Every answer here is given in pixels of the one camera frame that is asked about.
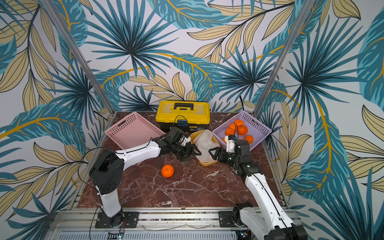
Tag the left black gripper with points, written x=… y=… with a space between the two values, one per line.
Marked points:
x=188 y=153

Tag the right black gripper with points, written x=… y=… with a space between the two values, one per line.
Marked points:
x=225 y=156

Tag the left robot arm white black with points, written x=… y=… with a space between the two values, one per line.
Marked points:
x=108 y=169

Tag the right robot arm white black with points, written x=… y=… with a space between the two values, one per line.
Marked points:
x=273 y=223

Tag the yellow oval tray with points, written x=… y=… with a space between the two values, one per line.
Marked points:
x=204 y=150

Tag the yellow black toolbox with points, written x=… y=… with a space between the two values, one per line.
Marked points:
x=187 y=116

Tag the purple plastic basket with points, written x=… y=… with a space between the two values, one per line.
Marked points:
x=255 y=128

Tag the pink plastic basket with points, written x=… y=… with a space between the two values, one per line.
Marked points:
x=133 y=130

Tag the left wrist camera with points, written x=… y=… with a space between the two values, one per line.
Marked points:
x=181 y=139

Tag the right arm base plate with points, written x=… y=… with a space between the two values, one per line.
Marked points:
x=238 y=219

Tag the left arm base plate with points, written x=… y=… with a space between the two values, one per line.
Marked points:
x=120 y=220

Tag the front aluminium rail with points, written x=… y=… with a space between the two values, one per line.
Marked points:
x=153 y=223

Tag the right aluminium frame post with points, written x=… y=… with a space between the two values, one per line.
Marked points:
x=300 y=20

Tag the aluminium frame post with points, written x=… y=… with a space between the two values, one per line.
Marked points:
x=300 y=20
x=59 y=22

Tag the left aluminium frame post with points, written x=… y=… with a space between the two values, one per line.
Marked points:
x=59 y=22

